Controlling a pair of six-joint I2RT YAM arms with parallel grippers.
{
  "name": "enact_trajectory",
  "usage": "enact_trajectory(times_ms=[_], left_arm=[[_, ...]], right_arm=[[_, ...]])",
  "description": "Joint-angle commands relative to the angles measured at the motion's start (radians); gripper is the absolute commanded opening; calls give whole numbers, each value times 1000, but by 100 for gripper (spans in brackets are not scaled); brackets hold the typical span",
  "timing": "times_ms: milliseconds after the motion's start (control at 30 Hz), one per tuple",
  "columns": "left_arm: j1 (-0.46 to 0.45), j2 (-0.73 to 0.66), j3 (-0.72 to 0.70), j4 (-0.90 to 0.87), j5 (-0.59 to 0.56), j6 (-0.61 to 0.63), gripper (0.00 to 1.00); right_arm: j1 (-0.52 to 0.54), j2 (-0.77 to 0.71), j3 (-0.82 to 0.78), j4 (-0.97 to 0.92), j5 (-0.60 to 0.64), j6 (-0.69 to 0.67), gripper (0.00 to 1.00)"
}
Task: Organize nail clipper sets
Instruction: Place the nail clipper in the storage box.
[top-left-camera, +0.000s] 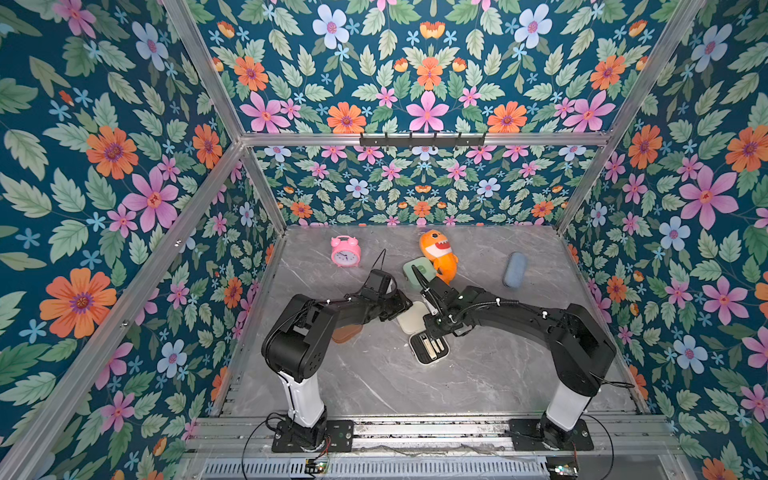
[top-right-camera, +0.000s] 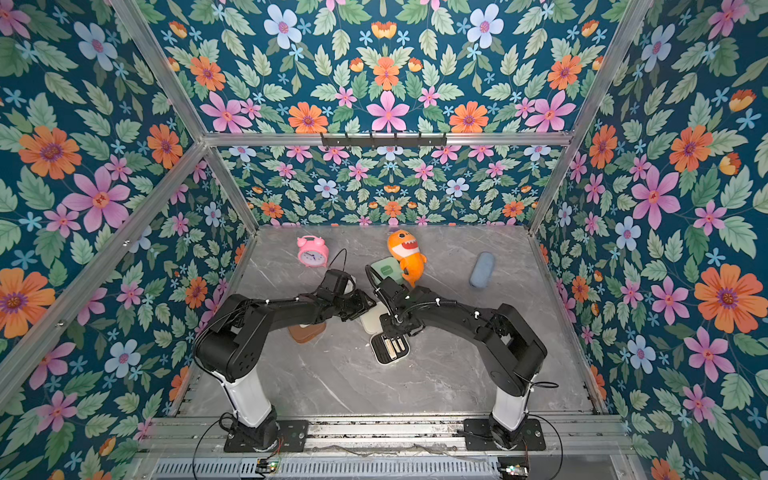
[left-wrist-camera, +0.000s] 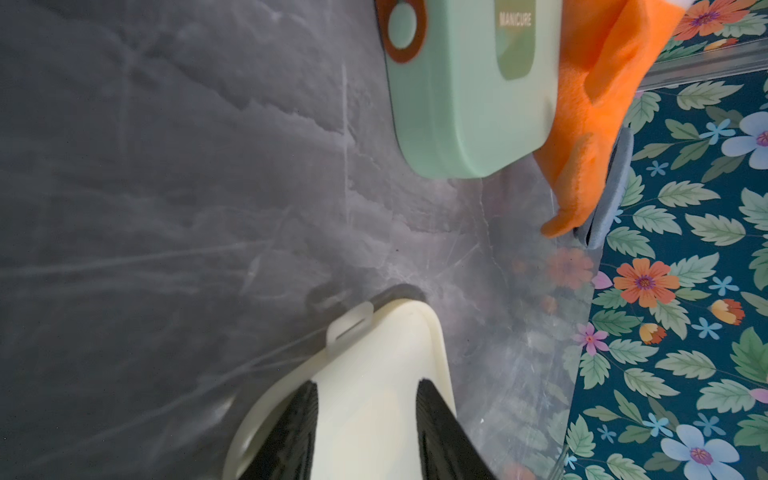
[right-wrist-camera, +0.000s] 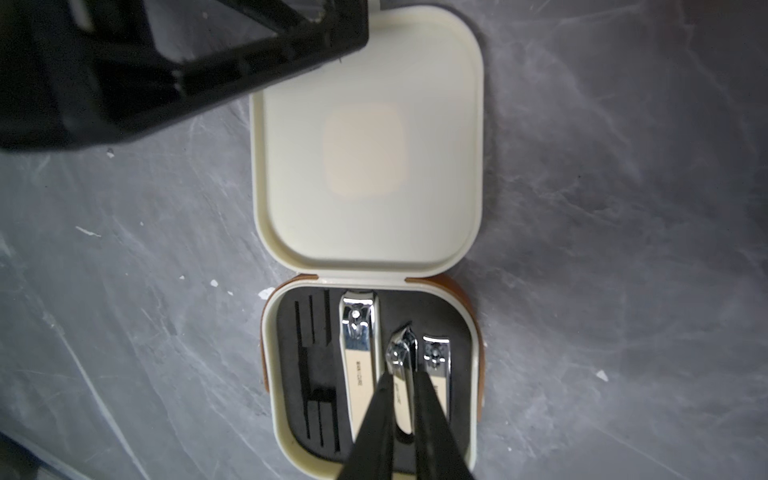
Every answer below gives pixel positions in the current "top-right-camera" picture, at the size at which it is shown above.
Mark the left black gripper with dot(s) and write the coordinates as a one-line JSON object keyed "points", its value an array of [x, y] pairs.
{"points": [[362, 305]]}

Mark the black wall hook rail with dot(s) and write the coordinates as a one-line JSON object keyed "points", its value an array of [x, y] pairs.
{"points": [[371, 140]]}

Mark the white vented cable duct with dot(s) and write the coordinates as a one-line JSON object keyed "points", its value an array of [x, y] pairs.
{"points": [[329, 468]]}

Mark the brown clipper case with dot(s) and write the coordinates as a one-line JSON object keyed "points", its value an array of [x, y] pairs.
{"points": [[305, 333]]}

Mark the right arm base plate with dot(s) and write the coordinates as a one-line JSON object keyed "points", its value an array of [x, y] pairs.
{"points": [[485, 434]]}

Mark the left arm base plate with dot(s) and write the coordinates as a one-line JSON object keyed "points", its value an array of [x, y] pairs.
{"points": [[272, 435]]}

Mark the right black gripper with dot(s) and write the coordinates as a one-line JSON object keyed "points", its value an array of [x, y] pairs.
{"points": [[395, 327]]}

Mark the pink alarm clock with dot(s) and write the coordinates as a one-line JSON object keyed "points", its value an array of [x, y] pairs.
{"points": [[312, 251]]}

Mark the blue closed case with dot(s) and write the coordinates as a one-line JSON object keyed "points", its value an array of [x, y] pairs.
{"points": [[482, 271]]}

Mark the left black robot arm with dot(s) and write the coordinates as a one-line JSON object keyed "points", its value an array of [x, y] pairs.
{"points": [[231, 345]]}

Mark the cream clipper case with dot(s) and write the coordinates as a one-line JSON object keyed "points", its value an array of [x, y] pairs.
{"points": [[372, 325]]}

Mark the orange shark plush toy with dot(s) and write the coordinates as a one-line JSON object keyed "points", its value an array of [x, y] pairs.
{"points": [[404, 247]]}

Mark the green clipper case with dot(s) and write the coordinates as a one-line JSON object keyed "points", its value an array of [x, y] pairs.
{"points": [[388, 267]]}

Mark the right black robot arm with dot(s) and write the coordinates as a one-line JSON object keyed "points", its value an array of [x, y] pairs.
{"points": [[511, 351]]}

